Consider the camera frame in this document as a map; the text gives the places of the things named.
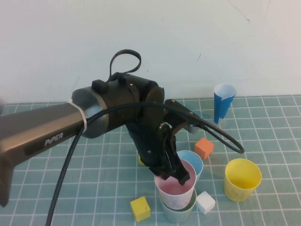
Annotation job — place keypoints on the orange cube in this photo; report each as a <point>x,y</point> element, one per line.
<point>203,147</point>

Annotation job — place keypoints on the green plastic cup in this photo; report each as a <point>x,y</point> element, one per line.
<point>176,216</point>

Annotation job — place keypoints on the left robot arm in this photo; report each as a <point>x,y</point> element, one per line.
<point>47,131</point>

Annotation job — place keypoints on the pink plastic cup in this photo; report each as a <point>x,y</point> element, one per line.
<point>175,195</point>

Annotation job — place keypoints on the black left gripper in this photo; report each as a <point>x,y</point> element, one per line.
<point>150,146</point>

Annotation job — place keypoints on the white cube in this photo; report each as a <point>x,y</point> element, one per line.
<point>205,202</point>

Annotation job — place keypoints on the yellow cube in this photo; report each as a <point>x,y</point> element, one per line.
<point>140,208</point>
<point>140,161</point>

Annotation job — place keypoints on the yellow plastic cup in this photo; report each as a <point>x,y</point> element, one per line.
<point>242,174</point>

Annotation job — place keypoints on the white zip tie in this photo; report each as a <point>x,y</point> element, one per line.
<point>82,116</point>

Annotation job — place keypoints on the teal checkered tablecloth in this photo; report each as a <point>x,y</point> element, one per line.
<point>258,131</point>

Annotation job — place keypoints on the light blue plastic cup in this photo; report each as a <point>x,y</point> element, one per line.
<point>195,164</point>

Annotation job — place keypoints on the blue paper cone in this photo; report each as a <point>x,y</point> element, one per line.
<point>219,106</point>

